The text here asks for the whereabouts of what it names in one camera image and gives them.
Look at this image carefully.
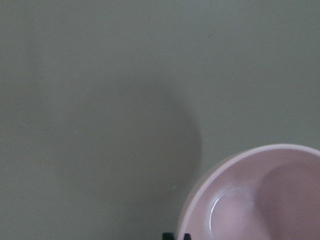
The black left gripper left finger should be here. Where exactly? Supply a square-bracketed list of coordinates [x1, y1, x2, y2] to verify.
[161, 232, 175, 240]

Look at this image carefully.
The small pink bowl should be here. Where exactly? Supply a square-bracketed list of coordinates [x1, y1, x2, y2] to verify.
[176, 144, 320, 240]

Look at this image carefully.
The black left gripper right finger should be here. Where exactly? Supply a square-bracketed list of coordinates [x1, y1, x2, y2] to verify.
[183, 233, 191, 240]

